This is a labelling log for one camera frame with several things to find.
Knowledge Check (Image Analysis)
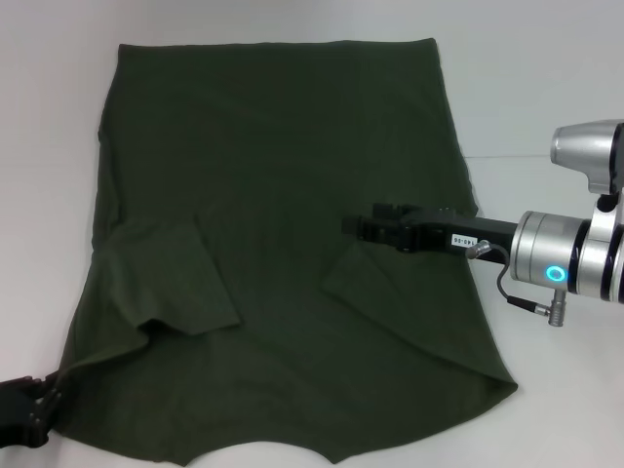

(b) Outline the dark green shirt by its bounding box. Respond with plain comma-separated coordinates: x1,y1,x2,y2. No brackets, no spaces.
48,37,519,467

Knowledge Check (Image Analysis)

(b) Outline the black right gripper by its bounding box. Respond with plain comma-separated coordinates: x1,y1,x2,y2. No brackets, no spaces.
340,202,521,268

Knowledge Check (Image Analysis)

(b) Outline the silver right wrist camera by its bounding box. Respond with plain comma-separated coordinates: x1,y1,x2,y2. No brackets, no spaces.
549,119,624,196

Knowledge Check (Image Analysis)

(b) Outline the dark right arm cable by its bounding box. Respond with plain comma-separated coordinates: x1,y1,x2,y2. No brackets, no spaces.
489,243,552,313

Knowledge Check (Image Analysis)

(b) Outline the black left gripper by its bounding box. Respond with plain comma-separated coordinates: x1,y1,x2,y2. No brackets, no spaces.
0,371,63,436

